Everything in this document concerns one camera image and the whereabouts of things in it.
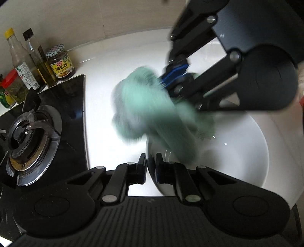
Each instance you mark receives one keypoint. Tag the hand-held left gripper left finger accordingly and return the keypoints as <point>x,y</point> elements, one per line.
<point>142,169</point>

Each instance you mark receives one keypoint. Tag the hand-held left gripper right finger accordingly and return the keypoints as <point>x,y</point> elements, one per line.
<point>158,169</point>

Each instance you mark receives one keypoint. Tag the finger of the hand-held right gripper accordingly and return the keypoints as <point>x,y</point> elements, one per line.
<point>209,83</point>
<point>177,71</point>

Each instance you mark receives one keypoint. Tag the green and grey cleaning cloth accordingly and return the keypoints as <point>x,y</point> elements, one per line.
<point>147,106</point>

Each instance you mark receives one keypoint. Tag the white ceramic bowl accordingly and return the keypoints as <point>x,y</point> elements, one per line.
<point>237,147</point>

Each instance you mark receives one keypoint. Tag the black glass gas stove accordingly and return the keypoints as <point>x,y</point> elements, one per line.
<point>71,123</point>

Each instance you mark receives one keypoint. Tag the checkered lid sauce jar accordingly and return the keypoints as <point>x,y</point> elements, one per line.
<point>61,65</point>

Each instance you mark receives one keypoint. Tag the gas burner with pan support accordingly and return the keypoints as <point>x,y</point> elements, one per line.
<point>28,140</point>

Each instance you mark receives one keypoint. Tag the black cap oil bottle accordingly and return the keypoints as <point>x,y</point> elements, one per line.
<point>41,61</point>

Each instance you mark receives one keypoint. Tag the red lid jar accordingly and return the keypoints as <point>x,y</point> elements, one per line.
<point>15,89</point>

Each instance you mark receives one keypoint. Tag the dark lid green jar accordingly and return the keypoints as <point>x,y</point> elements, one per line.
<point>6,98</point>

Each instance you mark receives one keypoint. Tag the yellow cap clear bottle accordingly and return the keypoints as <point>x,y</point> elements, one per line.
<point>19,57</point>

